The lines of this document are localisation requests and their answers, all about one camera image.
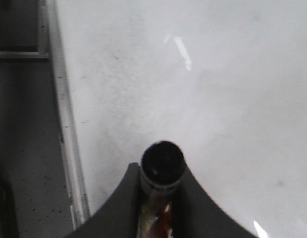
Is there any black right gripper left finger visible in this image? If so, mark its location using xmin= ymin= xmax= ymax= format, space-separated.
xmin=68 ymin=163 xmax=140 ymax=238

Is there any grey metal frame rail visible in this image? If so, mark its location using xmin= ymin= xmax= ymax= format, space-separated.
xmin=0 ymin=0 xmax=49 ymax=59

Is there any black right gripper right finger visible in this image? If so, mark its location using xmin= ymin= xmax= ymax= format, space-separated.
xmin=172 ymin=168 xmax=255 ymax=238

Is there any white whiteboard with aluminium frame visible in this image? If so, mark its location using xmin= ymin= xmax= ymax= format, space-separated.
xmin=46 ymin=0 xmax=307 ymax=238

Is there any white whiteboard marker black tip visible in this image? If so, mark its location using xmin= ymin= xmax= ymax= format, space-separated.
xmin=137 ymin=141 xmax=186 ymax=238

